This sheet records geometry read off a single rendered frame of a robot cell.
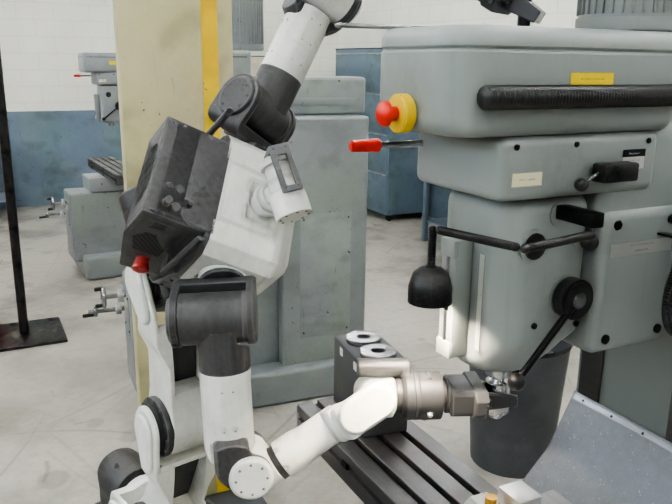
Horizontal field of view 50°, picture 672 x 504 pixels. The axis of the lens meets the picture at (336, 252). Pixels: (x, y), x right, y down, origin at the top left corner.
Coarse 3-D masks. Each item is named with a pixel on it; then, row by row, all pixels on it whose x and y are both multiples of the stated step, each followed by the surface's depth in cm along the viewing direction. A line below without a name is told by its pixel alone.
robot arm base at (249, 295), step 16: (176, 288) 125; (192, 288) 127; (208, 288) 127; (224, 288) 128; (240, 288) 128; (176, 304) 122; (256, 304) 127; (176, 320) 121; (256, 320) 124; (176, 336) 121; (256, 336) 123
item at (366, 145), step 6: (354, 144) 120; (360, 144) 121; (366, 144) 121; (372, 144) 122; (378, 144) 122; (384, 144) 123; (390, 144) 124; (396, 144) 124; (402, 144) 125; (408, 144) 126; (414, 144) 126; (420, 144) 127; (354, 150) 121; (360, 150) 121; (366, 150) 122; (372, 150) 122; (378, 150) 123
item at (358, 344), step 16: (336, 336) 193; (352, 336) 190; (368, 336) 191; (336, 352) 192; (352, 352) 182; (368, 352) 179; (384, 352) 179; (336, 368) 194; (352, 368) 181; (336, 384) 194; (352, 384) 182; (336, 400) 196; (400, 416) 180; (368, 432) 178; (384, 432) 180
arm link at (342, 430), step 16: (368, 384) 130; (384, 384) 129; (352, 400) 128; (368, 400) 128; (384, 400) 128; (320, 416) 132; (336, 416) 128; (352, 416) 128; (368, 416) 128; (384, 416) 128; (336, 432) 129; (352, 432) 128
